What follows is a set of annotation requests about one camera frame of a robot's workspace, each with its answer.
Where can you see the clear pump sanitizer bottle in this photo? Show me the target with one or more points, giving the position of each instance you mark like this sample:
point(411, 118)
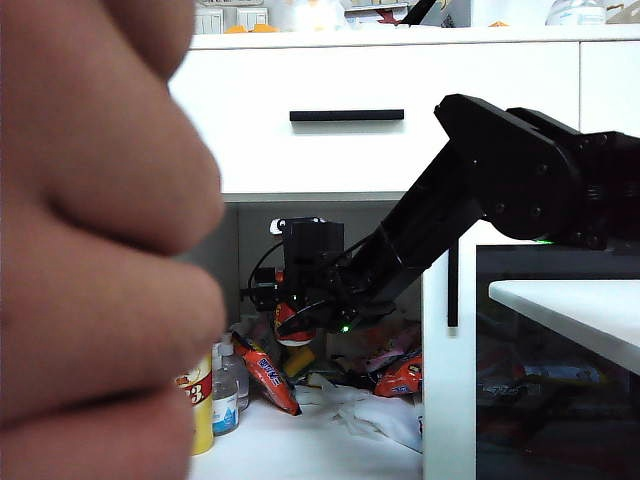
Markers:
point(225, 400)

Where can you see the small red object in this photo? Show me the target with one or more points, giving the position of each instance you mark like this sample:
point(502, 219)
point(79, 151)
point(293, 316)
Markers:
point(388, 19)

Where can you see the yellow sponge brush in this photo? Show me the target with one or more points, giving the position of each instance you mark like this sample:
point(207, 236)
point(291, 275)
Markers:
point(300, 361)

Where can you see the red beverage can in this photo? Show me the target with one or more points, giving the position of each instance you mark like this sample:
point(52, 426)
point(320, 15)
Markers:
point(287, 315)

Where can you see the white glass cabinet door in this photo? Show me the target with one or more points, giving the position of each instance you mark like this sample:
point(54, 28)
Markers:
point(440, 400)

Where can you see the clear plastic bottle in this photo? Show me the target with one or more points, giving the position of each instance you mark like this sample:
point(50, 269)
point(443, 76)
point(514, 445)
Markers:
point(244, 385)

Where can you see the brown cardboard box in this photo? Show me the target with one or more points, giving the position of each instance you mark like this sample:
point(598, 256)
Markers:
point(622, 15)

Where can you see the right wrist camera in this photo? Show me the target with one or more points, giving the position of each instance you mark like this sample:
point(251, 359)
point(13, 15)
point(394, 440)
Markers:
point(312, 250)

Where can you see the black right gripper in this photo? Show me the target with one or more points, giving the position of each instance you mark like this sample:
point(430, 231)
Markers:
point(330, 305)

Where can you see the pink snack packet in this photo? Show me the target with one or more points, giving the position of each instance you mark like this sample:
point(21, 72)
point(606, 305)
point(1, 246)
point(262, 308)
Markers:
point(395, 347)

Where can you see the person's bare hand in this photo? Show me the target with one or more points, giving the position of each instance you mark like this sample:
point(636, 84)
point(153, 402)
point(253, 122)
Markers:
point(100, 200)

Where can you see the black stick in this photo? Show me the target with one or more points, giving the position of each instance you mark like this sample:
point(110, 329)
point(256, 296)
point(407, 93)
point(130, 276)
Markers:
point(417, 12)

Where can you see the grey printed box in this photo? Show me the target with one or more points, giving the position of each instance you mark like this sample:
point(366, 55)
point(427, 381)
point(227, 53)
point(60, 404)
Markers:
point(455, 15)

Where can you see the clear plastic jar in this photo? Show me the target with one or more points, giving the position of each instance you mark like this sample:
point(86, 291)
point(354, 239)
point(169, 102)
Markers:
point(575, 13)

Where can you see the white cabinet body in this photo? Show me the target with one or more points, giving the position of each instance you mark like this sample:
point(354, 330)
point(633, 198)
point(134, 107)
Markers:
point(350, 35)

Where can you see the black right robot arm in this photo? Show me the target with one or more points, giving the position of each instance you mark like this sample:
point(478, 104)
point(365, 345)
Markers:
point(500, 175)

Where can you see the dark red snack packet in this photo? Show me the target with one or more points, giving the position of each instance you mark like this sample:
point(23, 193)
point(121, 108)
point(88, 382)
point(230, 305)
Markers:
point(500, 372)

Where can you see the pink white packet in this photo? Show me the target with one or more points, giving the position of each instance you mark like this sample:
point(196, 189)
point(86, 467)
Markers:
point(260, 332)

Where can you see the yellow detergent bottle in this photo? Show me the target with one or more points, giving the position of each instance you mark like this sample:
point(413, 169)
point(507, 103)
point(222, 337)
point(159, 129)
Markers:
point(202, 415)

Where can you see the small orange piece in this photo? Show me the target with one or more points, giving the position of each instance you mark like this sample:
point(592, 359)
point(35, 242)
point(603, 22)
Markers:
point(498, 24)

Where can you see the orange snack packet blue print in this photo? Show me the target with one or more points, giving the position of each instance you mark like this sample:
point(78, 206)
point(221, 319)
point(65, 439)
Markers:
point(270, 375)

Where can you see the white wall switch panel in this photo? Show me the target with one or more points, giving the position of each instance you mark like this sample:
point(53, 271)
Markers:
point(210, 21)
point(252, 19)

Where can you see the white plastic bag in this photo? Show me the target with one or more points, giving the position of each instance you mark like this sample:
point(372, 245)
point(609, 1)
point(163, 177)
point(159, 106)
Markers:
point(370, 415)

